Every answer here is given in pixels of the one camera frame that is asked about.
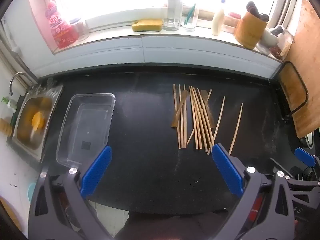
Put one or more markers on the bundle of wooden chopsticks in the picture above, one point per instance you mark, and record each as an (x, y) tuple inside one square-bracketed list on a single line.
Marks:
[(196, 115)]

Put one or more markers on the chrome faucet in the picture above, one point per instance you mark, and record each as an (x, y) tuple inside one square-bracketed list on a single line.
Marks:
[(15, 76)]

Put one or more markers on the clear plastic container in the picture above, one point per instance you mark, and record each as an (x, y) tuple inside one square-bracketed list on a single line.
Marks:
[(85, 120)]

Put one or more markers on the teal round object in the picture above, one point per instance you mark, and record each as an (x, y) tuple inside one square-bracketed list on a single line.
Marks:
[(31, 192)]

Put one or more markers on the green white soap bottle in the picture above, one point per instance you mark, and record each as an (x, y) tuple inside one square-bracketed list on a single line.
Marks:
[(11, 103)]

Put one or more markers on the yellow sponge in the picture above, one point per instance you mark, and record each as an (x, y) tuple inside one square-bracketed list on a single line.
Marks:
[(147, 25)]

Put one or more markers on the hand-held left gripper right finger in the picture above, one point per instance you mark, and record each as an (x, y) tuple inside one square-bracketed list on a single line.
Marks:
[(228, 172)]

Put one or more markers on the bamboo utensil holder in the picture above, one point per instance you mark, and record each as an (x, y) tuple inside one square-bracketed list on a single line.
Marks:
[(250, 32)]

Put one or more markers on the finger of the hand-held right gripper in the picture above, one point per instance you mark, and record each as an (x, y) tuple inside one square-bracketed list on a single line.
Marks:
[(303, 156), (281, 166)]

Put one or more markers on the glass jar of chili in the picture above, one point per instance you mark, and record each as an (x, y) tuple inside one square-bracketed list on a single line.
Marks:
[(276, 51)]

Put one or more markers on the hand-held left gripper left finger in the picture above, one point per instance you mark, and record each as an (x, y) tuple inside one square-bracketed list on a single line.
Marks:
[(96, 172)]

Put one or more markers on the tall clear glass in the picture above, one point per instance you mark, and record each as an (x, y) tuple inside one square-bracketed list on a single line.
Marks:
[(172, 25)]

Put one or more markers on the dark wooden spoon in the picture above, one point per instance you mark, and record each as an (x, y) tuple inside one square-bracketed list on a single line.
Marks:
[(251, 7), (263, 17)]

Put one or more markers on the pink lid plastic jar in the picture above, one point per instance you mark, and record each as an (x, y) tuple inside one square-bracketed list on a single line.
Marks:
[(232, 21)]

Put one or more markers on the stainless steel sink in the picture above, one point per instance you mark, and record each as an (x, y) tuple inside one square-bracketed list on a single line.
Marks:
[(27, 135)]

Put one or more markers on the small wooden board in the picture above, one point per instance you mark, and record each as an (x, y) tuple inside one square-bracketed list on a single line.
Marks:
[(5, 127)]

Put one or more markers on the grey stone pestle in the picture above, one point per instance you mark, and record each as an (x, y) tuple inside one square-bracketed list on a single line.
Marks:
[(277, 30)]

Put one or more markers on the black round pan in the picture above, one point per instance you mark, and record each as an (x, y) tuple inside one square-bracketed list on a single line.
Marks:
[(305, 143)]

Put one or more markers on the pink detergent bottle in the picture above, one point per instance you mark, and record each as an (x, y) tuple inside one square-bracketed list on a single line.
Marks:
[(61, 32)]

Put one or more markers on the wooden cutting board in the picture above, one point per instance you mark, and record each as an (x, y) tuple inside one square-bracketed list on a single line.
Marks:
[(307, 55)]

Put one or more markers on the blue lid glass jar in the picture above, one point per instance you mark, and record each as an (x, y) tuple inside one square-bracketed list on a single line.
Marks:
[(80, 30)]

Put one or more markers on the grey stone mortar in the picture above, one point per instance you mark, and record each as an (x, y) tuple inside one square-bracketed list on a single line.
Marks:
[(267, 38)]

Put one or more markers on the short clear glass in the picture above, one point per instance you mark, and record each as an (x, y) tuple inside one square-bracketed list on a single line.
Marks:
[(190, 26)]

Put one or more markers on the bamboo chopstick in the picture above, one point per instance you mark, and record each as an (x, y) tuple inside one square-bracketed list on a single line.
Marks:
[(237, 127), (220, 116)]

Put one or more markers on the white sauce bottle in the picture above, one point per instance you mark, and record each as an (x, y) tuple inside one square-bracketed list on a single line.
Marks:
[(217, 22)]

